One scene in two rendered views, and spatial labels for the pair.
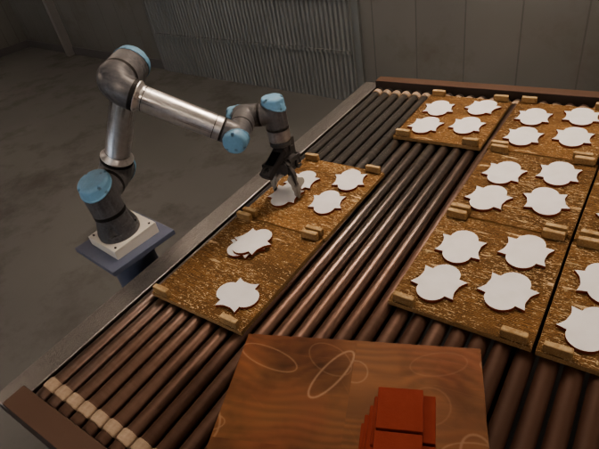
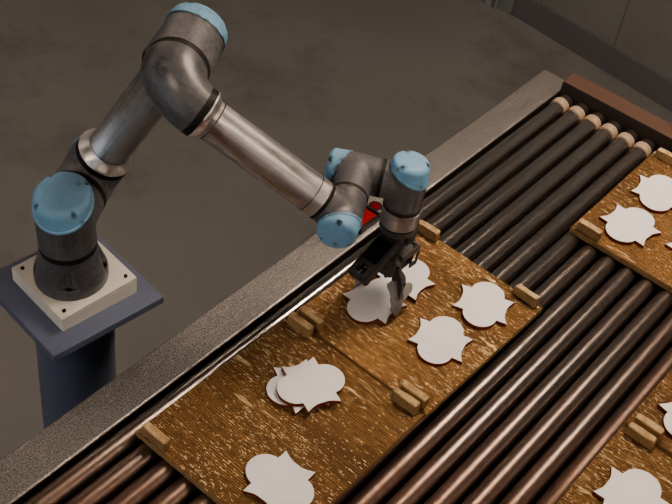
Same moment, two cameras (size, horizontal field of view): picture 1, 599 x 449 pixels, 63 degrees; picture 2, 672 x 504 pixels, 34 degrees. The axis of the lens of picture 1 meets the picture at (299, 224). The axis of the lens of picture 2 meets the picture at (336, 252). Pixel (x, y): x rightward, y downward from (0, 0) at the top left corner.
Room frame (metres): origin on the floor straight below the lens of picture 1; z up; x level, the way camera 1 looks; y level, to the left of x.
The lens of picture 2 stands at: (-0.13, 0.32, 2.59)
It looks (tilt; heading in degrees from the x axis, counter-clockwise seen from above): 43 degrees down; 353
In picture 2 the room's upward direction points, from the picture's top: 10 degrees clockwise
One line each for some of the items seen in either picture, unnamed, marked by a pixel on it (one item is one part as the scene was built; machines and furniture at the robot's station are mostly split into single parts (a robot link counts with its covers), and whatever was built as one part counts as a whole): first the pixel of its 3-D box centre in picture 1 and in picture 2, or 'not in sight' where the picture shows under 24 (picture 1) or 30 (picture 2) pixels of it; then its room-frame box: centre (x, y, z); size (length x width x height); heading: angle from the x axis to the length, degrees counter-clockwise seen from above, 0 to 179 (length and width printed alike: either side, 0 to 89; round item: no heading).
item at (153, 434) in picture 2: (161, 290); (156, 436); (1.08, 0.43, 0.95); 0.06 x 0.02 x 0.03; 49
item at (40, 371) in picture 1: (251, 194); (308, 267); (1.61, 0.16, 0.88); 2.08 x 0.08 x 0.06; 139
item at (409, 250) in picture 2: (283, 155); (394, 244); (1.49, 0.00, 1.09); 0.09 x 0.08 x 0.12; 138
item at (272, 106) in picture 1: (274, 112); (405, 183); (1.49, 0.01, 1.25); 0.09 x 0.08 x 0.11; 77
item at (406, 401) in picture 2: (309, 234); (405, 400); (1.20, -0.02, 0.95); 0.06 x 0.02 x 0.03; 49
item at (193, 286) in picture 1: (240, 266); (283, 425); (1.14, 0.20, 0.93); 0.41 x 0.35 x 0.02; 139
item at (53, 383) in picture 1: (266, 195); (334, 279); (1.56, 0.10, 0.90); 1.95 x 0.05 x 0.05; 139
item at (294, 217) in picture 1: (314, 194); (419, 313); (1.45, -0.07, 0.93); 0.41 x 0.35 x 0.02; 138
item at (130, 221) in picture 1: (114, 219); (69, 257); (1.51, 0.65, 0.96); 0.15 x 0.15 x 0.10
